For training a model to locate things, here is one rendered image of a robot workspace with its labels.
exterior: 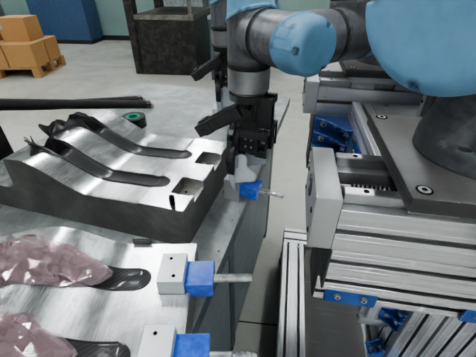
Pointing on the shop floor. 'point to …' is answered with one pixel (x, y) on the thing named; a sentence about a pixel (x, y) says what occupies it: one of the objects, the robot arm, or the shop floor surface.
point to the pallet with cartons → (27, 47)
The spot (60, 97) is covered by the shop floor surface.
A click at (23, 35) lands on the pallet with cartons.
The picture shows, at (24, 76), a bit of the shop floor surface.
